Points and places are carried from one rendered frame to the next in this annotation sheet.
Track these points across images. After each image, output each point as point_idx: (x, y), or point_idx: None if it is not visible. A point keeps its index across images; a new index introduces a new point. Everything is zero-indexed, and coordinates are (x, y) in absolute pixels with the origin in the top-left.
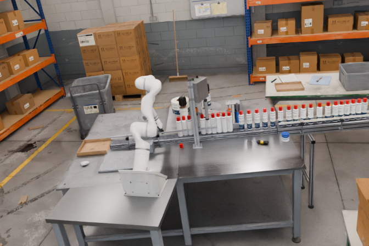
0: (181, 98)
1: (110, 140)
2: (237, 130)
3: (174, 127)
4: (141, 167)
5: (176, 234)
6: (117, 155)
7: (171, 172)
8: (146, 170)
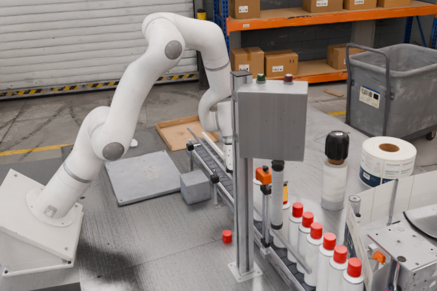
0: (330, 136)
1: (216, 138)
2: None
3: (297, 193)
4: (41, 197)
5: None
6: (159, 164)
7: (108, 261)
8: (45, 210)
